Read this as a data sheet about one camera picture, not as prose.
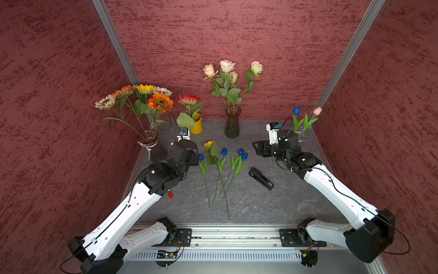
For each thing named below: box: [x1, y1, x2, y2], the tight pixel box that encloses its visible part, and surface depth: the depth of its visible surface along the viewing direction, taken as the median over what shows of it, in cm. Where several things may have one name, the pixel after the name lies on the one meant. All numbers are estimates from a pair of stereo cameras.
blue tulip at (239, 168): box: [221, 152, 249, 201], surface depth 97 cm
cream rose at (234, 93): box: [228, 71, 243, 111], surface depth 94 cm
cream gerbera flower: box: [151, 86, 173, 97], surface depth 80 cm
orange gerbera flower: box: [111, 85, 149, 135], surface depth 75 cm
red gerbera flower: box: [176, 93, 204, 130], surface depth 66 cm
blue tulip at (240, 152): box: [219, 148, 245, 196], surface depth 101 cm
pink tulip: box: [302, 106, 323, 133], surface depth 91 cm
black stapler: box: [248, 167, 275, 191], surface depth 91 cm
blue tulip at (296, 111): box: [292, 106, 305, 133], surface depth 92 cm
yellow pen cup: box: [190, 117, 204, 135], surface depth 115 cm
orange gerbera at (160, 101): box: [148, 93, 174, 131], surface depth 72 cm
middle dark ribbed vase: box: [224, 105, 242, 139], surface depth 105 cm
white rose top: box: [219, 59, 237, 111], surface depth 84 cm
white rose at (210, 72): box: [203, 62, 230, 111], surface depth 87 cm
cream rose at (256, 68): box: [236, 60, 264, 111], surface depth 92 cm
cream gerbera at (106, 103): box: [94, 94, 146, 140], surface depth 71 cm
